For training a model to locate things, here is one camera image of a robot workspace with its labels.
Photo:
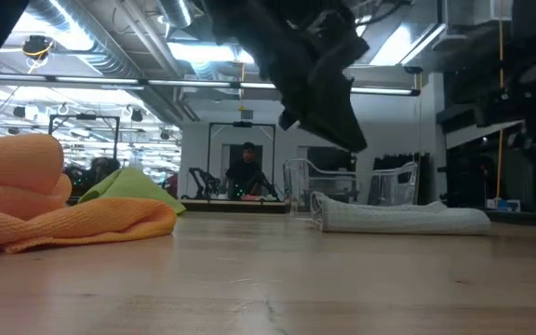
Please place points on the person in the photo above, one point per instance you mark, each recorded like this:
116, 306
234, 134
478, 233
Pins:
245, 174

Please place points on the black background robot arm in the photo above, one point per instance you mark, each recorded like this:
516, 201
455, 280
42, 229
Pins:
203, 179
268, 188

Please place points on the clear plastic bin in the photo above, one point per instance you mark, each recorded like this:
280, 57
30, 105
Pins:
391, 186

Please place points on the blue white box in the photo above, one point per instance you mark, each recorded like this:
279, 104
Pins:
510, 205

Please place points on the long ceiling light bar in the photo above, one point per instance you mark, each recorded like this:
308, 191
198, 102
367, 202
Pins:
96, 80

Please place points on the grey microfiber towel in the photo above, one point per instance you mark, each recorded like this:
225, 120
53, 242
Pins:
389, 221

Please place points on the background work table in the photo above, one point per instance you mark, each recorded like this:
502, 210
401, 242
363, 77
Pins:
231, 206

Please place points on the lime green microfiber towel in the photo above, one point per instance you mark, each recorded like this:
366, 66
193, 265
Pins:
128, 186

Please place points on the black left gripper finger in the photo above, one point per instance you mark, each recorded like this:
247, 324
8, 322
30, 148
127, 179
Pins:
288, 120
333, 116

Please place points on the black background gantry frame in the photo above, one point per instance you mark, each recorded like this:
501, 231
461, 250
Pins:
84, 116
241, 124

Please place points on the dark background robot station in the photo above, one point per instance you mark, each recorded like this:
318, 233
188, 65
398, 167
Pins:
100, 167

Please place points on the orange microfiber towel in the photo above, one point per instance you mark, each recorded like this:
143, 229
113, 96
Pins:
63, 223

